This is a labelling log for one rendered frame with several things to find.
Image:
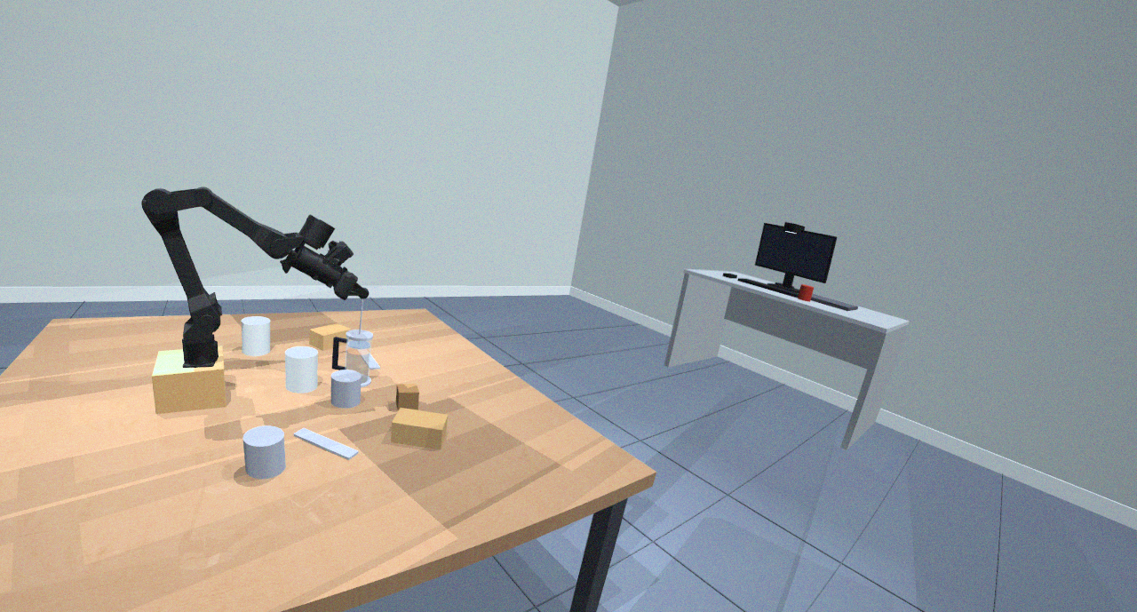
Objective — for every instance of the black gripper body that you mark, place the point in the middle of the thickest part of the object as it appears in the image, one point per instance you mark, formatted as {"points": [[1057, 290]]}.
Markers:
{"points": [[343, 281]]}

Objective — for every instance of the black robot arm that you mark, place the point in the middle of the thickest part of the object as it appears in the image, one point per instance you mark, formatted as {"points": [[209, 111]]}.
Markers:
{"points": [[161, 207]]}

